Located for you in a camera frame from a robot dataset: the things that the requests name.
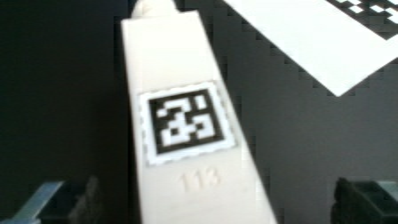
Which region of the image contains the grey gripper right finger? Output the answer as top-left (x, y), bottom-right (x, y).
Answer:
top-left (330, 178), bottom-right (398, 224)

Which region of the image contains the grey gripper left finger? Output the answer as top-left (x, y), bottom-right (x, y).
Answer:
top-left (7, 177), bottom-right (99, 224)

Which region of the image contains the white desk leg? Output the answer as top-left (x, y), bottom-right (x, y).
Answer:
top-left (121, 0), bottom-right (277, 224)

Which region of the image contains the fiducial marker sheet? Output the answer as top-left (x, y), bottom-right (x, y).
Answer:
top-left (224, 0), bottom-right (398, 95)

